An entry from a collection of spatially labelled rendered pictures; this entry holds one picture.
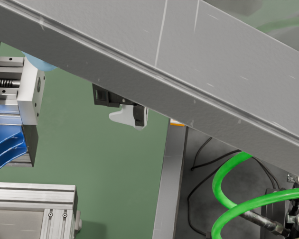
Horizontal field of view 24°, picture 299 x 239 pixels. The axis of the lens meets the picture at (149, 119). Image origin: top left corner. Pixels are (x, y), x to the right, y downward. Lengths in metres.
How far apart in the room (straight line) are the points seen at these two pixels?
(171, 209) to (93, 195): 1.13
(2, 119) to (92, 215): 0.96
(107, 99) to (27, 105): 0.47
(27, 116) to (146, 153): 1.10
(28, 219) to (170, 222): 0.94
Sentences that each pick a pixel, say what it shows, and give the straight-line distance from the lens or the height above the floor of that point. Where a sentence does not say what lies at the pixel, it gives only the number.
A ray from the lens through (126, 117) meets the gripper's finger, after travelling 1.10.
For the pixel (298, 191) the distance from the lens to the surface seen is 0.97.
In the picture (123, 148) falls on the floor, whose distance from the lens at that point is 2.58.
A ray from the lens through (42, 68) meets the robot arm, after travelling 0.86.
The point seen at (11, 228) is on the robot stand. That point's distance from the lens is 2.22.
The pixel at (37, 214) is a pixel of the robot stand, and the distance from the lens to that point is 2.23.
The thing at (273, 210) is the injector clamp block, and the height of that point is 0.98.
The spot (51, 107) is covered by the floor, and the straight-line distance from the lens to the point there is 2.71.
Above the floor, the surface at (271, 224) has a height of 1.08.
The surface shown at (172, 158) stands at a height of 0.95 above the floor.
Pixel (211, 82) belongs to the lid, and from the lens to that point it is 0.47.
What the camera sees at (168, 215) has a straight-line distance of 1.36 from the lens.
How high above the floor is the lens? 2.15
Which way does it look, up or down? 54 degrees down
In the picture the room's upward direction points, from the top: straight up
